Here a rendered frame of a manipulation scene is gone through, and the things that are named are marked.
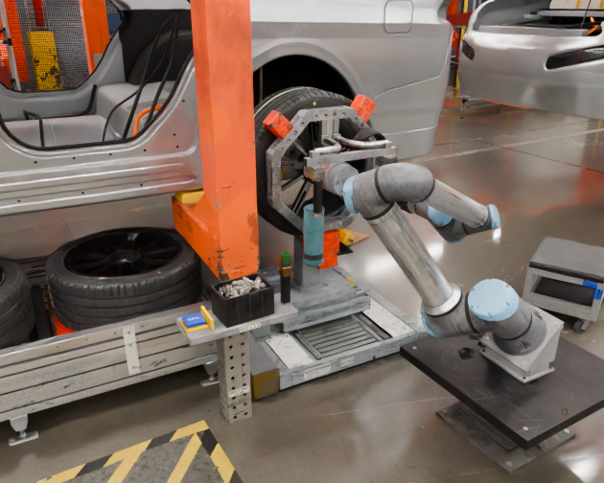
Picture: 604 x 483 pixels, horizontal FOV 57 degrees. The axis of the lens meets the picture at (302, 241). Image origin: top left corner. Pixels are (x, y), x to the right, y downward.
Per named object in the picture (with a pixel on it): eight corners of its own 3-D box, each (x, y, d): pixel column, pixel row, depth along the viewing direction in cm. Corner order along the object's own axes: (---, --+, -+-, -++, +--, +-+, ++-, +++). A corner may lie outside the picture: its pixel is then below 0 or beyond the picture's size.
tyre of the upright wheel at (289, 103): (220, 99, 241) (242, 237, 270) (241, 107, 222) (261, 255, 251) (350, 75, 267) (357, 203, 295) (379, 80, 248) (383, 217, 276)
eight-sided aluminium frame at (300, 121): (370, 217, 270) (376, 102, 249) (378, 221, 264) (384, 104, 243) (267, 237, 247) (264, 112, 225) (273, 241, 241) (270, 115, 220)
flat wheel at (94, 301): (155, 256, 302) (151, 216, 292) (231, 298, 258) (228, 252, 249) (30, 298, 259) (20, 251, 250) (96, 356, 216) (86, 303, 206)
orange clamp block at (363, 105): (357, 119, 249) (367, 102, 248) (366, 123, 242) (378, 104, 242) (346, 111, 245) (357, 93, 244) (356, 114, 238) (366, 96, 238)
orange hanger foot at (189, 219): (205, 221, 280) (200, 153, 267) (245, 260, 238) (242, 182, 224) (173, 227, 273) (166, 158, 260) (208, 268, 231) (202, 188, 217)
